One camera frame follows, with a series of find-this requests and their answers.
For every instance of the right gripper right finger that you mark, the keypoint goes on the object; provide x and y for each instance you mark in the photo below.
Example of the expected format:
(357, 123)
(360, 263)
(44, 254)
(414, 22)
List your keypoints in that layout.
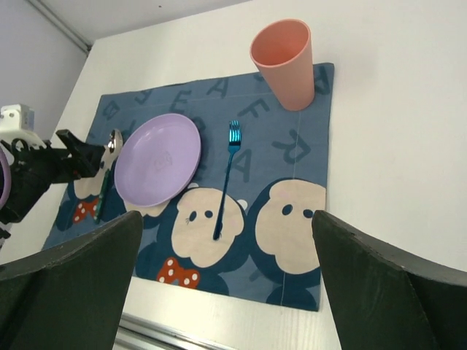
(383, 297)

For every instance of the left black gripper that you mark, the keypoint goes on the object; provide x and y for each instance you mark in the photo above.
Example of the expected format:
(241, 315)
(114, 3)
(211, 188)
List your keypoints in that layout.
(53, 165)

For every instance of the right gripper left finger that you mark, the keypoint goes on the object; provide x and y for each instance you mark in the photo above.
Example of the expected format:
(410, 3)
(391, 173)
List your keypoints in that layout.
(71, 296)

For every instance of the silver spoon green handle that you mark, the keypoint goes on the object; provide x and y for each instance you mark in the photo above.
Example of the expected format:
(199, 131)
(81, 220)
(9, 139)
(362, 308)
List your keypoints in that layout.
(114, 145)

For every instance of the purple plastic plate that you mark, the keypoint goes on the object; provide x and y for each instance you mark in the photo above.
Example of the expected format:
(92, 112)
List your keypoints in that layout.
(158, 160)

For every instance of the blue cartoon placemat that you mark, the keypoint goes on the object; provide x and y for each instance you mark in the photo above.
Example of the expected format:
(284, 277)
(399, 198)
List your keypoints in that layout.
(277, 182)

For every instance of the blue metallic fork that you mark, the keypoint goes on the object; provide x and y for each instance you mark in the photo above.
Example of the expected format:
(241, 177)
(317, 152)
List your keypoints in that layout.
(234, 145)

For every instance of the orange plastic cup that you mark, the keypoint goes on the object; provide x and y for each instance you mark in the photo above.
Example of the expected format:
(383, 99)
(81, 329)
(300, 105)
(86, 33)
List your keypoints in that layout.
(282, 52)

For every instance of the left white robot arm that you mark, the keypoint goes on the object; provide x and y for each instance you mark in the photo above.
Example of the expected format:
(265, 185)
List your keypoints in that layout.
(19, 195)

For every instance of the aluminium mounting rail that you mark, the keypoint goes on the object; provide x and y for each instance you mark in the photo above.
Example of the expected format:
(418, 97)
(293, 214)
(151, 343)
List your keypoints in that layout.
(137, 333)

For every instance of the left frame post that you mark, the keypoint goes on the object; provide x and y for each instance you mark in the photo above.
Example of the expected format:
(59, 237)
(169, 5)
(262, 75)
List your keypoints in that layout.
(60, 23)

